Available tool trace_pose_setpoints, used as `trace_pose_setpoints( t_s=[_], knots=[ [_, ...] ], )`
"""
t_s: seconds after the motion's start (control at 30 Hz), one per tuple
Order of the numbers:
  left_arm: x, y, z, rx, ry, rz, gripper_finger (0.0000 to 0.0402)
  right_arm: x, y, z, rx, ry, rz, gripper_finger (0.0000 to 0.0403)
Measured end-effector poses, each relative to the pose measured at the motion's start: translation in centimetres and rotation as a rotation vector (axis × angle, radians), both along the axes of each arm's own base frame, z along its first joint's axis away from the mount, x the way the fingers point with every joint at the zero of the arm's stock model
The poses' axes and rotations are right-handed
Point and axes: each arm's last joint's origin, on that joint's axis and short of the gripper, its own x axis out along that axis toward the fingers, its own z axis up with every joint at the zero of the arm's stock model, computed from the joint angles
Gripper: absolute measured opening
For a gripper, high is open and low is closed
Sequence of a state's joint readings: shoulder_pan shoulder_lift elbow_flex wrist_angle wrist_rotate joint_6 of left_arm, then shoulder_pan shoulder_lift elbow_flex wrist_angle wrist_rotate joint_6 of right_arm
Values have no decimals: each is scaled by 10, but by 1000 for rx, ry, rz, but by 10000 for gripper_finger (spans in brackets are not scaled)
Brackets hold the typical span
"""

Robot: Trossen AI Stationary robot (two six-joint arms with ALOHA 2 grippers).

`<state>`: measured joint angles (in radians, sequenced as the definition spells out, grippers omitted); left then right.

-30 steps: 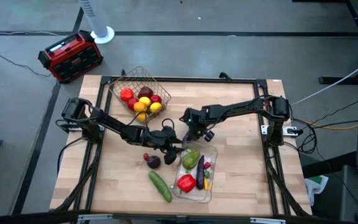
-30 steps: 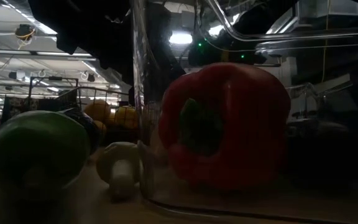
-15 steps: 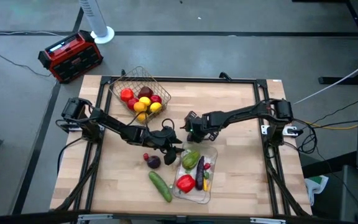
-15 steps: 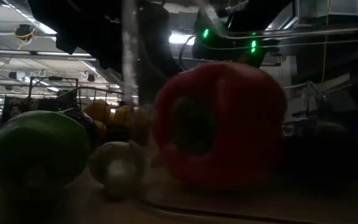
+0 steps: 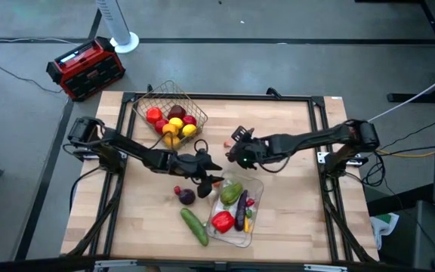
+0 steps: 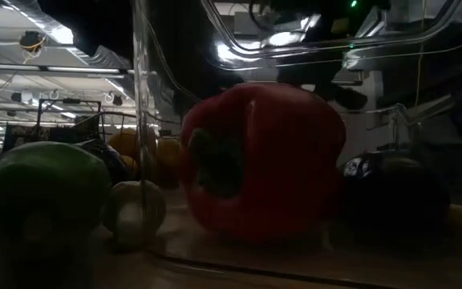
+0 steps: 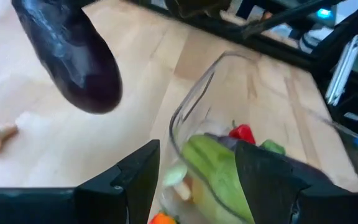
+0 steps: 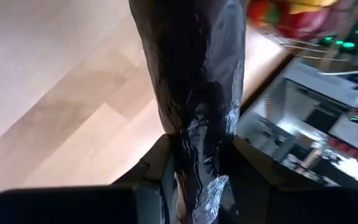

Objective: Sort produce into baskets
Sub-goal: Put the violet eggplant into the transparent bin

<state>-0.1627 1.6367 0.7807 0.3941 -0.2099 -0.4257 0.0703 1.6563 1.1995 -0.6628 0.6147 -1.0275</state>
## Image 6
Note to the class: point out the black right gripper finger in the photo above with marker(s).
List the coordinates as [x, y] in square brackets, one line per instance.
[301, 77]
[347, 98]

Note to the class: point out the red bell pepper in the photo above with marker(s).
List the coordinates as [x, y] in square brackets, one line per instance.
[275, 160]

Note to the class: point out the long purple eggplant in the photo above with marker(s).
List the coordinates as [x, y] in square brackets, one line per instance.
[395, 200]

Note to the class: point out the clear plastic bin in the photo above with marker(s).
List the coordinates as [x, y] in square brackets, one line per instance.
[255, 261]

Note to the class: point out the dark toy avocado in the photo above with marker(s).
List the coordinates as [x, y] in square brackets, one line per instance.
[108, 158]

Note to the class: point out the green cucumber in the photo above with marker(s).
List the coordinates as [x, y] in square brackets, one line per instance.
[46, 180]

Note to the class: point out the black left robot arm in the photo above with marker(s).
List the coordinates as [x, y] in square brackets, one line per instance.
[94, 20]

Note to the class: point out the small white mushroom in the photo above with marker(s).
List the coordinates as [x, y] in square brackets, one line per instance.
[126, 212]

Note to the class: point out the long ceiling light bar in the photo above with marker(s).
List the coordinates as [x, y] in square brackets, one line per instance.
[14, 67]

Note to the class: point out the black metal rack frame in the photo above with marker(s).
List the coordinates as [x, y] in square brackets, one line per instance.
[70, 101]

